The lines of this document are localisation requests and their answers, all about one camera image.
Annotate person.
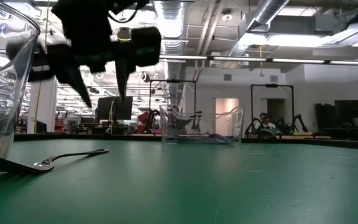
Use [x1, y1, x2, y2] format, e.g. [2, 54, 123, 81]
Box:
[253, 112, 278, 131]

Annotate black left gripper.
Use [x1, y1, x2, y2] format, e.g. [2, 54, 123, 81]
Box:
[6, 17, 163, 109]

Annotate silver air duct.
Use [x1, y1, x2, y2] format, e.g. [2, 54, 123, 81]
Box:
[154, 0, 188, 82]

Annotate black monitors on desk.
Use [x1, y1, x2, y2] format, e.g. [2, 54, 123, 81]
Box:
[314, 99, 358, 135]

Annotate black computer monitor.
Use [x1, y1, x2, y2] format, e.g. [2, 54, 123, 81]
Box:
[95, 95, 134, 123]

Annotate black ceiling dome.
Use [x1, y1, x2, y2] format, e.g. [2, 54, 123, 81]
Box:
[116, 27, 132, 43]

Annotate dark silver fork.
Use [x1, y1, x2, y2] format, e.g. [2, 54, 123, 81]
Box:
[0, 148, 111, 175]

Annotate white column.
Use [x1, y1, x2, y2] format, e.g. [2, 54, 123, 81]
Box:
[26, 77, 58, 134]

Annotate black metal frame stand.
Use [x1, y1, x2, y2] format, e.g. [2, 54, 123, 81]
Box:
[250, 83, 295, 131]
[149, 78, 198, 133]

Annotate green felt mat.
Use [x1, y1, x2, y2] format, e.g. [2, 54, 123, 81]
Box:
[0, 138, 358, 224]

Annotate long ceiling light bar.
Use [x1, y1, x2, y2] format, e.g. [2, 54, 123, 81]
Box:
[158, 54, 358, 67]

